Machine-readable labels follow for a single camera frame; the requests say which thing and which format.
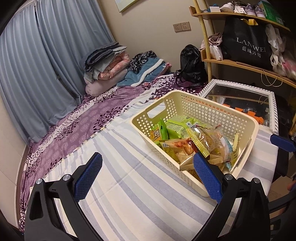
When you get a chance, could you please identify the clear bag of crackers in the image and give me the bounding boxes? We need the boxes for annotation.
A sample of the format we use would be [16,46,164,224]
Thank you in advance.
[186,123,233,165]

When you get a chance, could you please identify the tan waffle snack bag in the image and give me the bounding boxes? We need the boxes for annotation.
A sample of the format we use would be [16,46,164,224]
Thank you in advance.
[155,138,225,170]

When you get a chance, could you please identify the large green seaweed snack bag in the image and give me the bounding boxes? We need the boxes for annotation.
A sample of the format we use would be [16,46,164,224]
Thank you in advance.
[165,115,210,140]

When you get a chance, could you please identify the yellow bibizan biscuit packet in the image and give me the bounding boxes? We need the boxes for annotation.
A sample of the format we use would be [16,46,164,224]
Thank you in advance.
[150,119,169,143]

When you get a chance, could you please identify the cream perforated plastic basket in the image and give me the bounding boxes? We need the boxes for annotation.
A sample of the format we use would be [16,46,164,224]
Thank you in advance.
[130,90,259,200]

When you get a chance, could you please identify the white framed mirror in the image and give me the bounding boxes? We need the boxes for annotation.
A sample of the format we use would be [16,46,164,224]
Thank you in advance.
[199,79,279,134]

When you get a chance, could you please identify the striped white blue sheet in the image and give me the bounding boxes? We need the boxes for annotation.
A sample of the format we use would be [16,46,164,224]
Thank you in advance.
[28,92,280,241]

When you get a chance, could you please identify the purple floral bed sheet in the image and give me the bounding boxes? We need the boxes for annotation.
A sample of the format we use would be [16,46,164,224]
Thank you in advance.
[18,75,204,232]

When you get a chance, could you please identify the white tote bags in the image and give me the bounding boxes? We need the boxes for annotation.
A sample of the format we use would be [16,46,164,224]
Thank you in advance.
[265,24,295,80]

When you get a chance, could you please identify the black LANWEI shopping bag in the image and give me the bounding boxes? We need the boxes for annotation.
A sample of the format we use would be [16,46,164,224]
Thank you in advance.
[220,17,272,70]

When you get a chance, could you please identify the black backpack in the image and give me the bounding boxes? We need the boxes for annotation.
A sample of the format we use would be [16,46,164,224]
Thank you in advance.
[175,44,208,88]

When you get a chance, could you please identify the stack of folded quilts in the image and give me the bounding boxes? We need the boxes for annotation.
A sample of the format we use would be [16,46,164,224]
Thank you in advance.
[80,42,130,97]

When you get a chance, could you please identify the pink cloth on shelf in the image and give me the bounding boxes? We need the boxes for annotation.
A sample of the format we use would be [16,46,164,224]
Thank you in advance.
[208,33,223,60]

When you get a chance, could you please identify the green box on shelf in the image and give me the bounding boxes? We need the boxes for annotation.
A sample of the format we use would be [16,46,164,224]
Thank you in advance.
[258,1,284,25]

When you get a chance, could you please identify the blue folded blanket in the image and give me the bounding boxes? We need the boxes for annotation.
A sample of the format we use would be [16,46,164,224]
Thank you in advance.
[116,58,170,87]

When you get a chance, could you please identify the leopard print cloth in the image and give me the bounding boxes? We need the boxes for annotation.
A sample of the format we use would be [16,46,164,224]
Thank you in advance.
[128,50,157,74]

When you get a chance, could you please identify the blue-grey curtain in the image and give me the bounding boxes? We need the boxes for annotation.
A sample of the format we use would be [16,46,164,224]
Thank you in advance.
[1,1,113,143]

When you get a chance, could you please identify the bamboo wooden shelf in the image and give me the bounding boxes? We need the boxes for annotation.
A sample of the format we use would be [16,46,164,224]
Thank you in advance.
[189,1,295,89]

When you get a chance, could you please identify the wall power socket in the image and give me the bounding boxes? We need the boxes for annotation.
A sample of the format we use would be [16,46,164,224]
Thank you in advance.
[173,22,191,33]

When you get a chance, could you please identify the framed wall picture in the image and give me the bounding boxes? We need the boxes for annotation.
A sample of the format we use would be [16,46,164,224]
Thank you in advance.
[115,0,138,13]

